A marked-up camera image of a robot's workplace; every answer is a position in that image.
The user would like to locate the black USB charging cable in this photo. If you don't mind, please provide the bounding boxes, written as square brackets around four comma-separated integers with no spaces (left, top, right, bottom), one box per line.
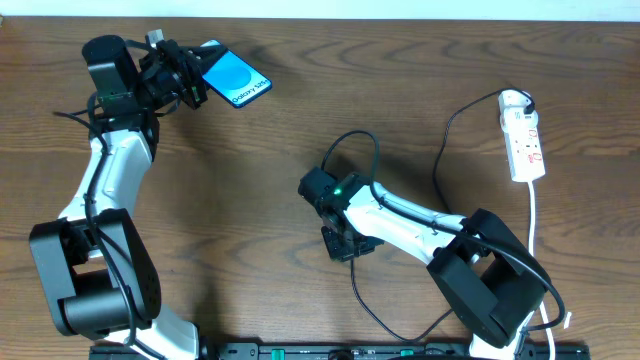
[349,87,536,344]

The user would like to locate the white power strip cord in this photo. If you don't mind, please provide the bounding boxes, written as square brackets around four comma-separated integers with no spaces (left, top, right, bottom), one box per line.
[526,180,557,360]

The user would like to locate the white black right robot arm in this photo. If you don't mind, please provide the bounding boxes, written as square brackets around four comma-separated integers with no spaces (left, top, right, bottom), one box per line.
[298,167,551,359]

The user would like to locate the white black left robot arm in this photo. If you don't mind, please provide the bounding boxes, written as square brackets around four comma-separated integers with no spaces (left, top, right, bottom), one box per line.
[29,31,227,359]

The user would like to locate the white USB charger plug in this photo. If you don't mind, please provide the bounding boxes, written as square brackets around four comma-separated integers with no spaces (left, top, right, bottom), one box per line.
[498,89,532,112]

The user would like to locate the blue Samsung Galaxy smartphone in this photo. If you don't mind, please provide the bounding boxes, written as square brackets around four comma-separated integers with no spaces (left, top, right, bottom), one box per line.
[203,50,272,108]

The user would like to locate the white paper scrap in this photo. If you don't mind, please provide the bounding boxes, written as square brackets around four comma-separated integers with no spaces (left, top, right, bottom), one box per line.
[563,311,572,329]

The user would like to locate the white power strip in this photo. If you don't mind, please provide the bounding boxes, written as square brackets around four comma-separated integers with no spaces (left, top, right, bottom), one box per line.
[500,107,546,183]

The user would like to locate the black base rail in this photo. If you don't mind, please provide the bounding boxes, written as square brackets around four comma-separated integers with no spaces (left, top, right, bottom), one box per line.
[88,342,591,360]

